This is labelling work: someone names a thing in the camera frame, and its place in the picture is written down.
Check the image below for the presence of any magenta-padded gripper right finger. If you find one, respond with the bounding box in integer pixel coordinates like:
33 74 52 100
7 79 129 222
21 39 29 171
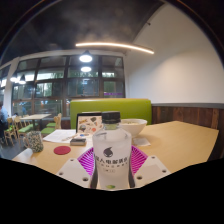
129 144 172 189

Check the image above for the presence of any flat round red coaster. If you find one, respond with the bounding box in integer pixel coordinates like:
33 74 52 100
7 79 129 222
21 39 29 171
53 145 72 156

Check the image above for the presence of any white paper napkin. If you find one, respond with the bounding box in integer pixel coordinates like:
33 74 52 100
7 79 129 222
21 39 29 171
132 136 152 148

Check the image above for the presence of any light wooden dining table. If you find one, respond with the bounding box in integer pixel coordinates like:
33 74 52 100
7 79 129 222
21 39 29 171
19 113 53 132

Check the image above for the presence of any group of green-seated wooden chairs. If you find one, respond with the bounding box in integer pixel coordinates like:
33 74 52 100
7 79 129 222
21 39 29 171
3 112 64 147

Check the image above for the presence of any small black box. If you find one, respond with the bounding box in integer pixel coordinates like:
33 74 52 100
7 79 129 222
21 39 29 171
69 136 88 147

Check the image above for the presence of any long curved ceiling light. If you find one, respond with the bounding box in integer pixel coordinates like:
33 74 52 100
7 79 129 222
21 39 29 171
74 41 156 56

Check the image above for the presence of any patterned grey mug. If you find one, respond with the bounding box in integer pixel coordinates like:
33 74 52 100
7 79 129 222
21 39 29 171
22 130 45 154

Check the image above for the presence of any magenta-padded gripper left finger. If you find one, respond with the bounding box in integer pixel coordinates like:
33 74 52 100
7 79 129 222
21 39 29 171
55 146 96 189

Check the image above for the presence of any person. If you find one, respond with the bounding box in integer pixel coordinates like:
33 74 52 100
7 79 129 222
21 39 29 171
0 101 10 145

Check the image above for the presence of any white bowl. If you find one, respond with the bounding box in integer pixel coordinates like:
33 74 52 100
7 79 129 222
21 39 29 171
118 118 148 139

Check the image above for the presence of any green upholstered bench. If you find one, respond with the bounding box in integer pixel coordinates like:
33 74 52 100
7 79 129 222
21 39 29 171
69 97 153 130

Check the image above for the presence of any clear white-labelled drink bottle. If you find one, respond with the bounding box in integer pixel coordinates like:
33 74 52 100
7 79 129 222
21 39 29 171
92 110 133 191

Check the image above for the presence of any group of round pendant lamps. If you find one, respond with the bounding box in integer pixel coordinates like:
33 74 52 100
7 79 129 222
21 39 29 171
9 49 94 85

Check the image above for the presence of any sticker-covered laptop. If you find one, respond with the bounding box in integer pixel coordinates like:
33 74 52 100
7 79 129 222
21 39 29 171
75 111 104 136

